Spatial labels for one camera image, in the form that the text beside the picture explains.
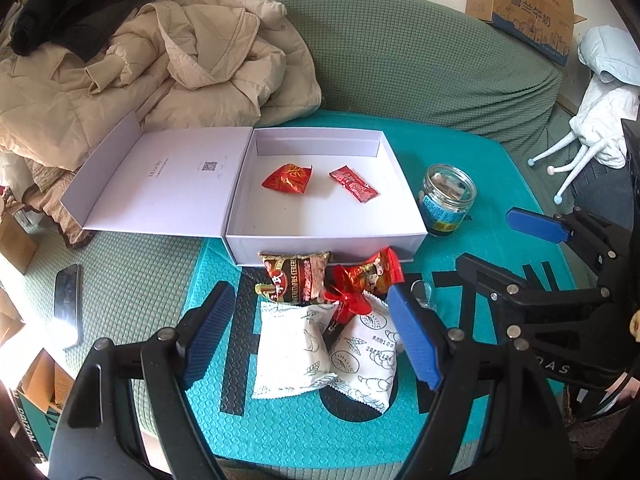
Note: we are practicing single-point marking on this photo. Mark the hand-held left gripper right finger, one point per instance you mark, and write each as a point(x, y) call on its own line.
point(412, 340)

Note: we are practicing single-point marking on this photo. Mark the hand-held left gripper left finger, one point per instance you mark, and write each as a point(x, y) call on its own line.
point(210, 332)

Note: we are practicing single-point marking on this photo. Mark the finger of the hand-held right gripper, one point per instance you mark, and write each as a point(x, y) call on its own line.
point(495, 282)
point(537, 227)

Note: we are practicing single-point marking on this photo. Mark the white printed snack packet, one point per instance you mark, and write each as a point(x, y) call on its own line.
point(290, 355)
point(367, 367)

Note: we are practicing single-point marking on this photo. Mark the red cartoon snack packet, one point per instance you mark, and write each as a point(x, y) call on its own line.
point(374, 271)

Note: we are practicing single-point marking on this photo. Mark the brown cereal snack packet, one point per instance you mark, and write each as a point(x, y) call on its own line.
point(296, 280)

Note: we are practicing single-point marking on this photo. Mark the white gift box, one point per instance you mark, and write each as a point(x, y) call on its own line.
point(320, 222)

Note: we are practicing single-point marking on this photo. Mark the teal embossed mat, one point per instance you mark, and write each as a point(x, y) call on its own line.
point(480, 180)

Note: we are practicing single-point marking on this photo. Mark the glass jar with blue label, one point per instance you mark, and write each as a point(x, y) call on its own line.
point(446, 205)

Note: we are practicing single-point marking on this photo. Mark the black smartphone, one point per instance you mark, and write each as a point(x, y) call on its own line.
point(67, 305)

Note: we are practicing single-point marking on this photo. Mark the red flat sauce sachet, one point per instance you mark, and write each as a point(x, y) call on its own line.
point(354, 184)

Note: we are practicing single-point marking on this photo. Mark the red foil snack packet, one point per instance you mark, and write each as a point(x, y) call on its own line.
point(286, 179)

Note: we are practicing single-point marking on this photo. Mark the open cardboard box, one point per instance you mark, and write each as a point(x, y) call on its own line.
point(42, 385)

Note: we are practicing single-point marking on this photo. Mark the light blue garment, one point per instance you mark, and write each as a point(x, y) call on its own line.
point(610, 52)

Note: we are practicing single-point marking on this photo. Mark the green sofa cover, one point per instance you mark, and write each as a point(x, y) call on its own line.
point(425, 70)

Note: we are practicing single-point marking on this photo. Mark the printed cardboard box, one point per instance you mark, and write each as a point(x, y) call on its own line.
point(525, 7)

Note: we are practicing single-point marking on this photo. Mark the beige padded jacket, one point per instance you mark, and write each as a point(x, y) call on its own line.
point(200, 70)

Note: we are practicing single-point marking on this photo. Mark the black garment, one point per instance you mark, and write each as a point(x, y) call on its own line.
point(65, 5)

